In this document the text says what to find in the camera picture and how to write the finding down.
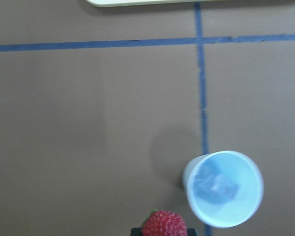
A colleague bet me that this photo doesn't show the cream bear serving tray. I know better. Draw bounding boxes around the cream bear serving tray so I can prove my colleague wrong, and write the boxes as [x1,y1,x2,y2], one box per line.
[86,0,295,8]

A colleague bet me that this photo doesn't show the light blue plastic cup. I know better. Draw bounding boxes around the light blue plastic cup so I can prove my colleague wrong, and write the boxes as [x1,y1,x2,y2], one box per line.
[182,150,264,228]

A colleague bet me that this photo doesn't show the clear ice cube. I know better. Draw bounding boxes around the clear ice cube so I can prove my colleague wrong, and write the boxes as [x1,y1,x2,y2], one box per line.
[193,162,239,205]

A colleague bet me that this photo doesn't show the red strawberry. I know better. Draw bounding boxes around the red strawberry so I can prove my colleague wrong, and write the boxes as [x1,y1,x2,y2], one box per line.
[141,209,187,236]

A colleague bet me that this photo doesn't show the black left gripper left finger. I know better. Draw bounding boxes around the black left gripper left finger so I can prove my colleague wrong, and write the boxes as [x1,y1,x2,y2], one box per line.
[130,228,143,236]

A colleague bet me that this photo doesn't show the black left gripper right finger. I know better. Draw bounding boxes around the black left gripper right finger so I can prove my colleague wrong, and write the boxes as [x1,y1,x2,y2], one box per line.
[187,228,197,236]

